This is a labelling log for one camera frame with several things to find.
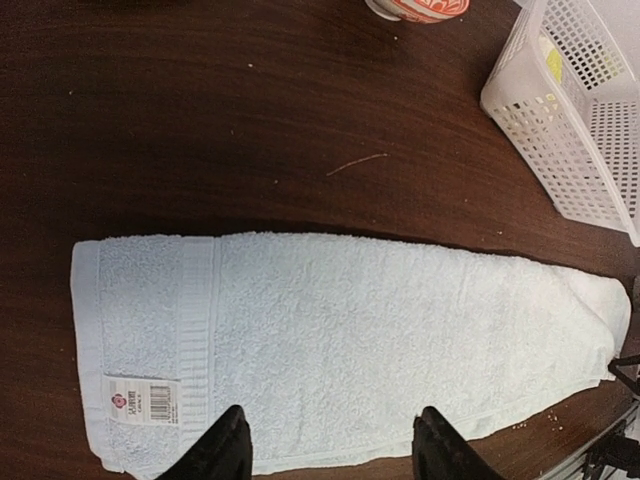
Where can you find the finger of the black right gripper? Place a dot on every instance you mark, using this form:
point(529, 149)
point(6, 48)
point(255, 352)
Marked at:
point(626, 370)

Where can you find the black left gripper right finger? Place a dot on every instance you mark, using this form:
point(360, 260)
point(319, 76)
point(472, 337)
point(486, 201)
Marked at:
point(439, 452)

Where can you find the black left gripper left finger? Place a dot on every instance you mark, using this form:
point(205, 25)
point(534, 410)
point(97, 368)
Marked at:
point(223, 452)

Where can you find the light blue towel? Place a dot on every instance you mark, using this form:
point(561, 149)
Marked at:
point(330, 343)

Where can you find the green crocodile pattern towel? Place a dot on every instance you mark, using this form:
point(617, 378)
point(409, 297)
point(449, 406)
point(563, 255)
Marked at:
point(554, 64)

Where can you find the white perforated plastic basket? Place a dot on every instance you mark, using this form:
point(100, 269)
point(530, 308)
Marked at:
point(580, 138)

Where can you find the red white patterned bowl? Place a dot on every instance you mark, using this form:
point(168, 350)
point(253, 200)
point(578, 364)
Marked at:
point(418, 11)

